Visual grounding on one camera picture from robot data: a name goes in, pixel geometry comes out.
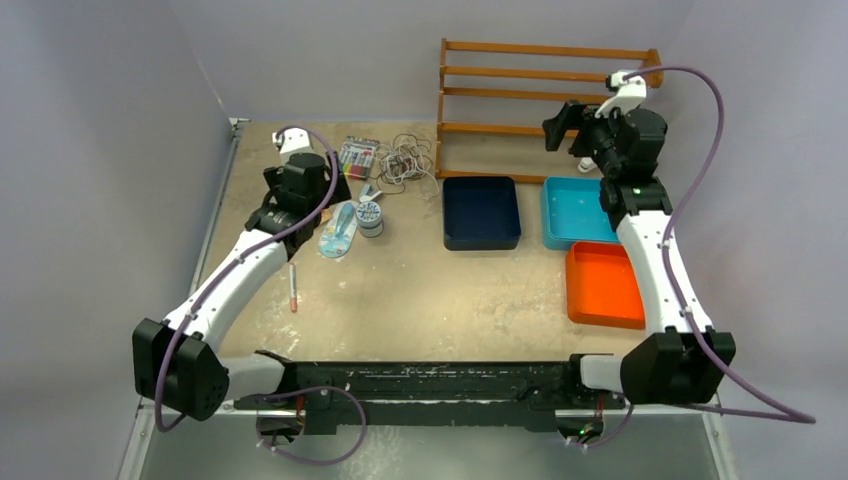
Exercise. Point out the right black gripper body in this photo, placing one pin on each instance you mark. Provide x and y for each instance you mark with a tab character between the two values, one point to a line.
596	137

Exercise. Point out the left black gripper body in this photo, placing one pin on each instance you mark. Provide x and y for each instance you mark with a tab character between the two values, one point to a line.
327	184

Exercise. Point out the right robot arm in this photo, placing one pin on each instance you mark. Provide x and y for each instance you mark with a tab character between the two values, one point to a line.
682	357

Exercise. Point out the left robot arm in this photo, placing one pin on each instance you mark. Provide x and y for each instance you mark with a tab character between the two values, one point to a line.
175	360

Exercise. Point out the marker pen pack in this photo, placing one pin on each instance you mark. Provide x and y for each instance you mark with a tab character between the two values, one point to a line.
357	157

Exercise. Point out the blue white stapler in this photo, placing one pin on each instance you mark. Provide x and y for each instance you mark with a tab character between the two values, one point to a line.
369	193

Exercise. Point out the cleaning gel jar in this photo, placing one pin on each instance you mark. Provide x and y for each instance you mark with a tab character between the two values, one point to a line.
369	219

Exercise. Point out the light blue tray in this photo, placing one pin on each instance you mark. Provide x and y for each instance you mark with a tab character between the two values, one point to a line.
570	212

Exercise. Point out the red pen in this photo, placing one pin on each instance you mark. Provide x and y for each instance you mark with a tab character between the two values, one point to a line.
293	296

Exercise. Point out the wooden rack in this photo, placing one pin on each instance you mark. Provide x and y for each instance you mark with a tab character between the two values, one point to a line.
646	58

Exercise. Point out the dark blue tray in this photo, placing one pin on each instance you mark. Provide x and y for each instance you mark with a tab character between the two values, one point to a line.
480	213

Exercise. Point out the orange tray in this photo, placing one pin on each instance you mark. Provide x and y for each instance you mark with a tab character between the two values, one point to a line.
601	288

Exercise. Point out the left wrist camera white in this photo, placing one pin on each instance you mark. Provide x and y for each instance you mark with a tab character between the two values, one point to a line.
291	141

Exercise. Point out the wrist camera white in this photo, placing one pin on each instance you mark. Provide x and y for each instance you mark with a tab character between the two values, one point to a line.
291	141
629	92

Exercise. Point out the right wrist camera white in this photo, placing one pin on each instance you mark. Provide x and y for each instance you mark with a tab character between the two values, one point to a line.
629	92

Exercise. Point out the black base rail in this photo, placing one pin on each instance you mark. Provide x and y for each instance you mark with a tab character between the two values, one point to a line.
537	396

